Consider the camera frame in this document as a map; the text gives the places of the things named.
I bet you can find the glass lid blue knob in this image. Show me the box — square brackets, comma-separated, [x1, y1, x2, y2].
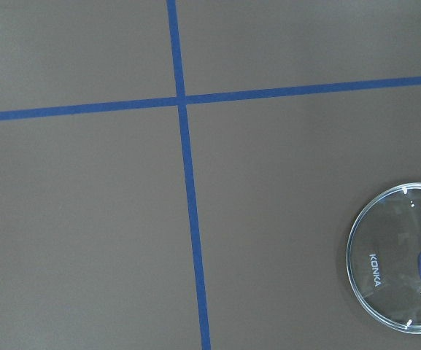
[346, 182, 421, 334]

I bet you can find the brown paper table mat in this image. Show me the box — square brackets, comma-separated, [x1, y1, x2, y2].
[0, 1, 421, 349]

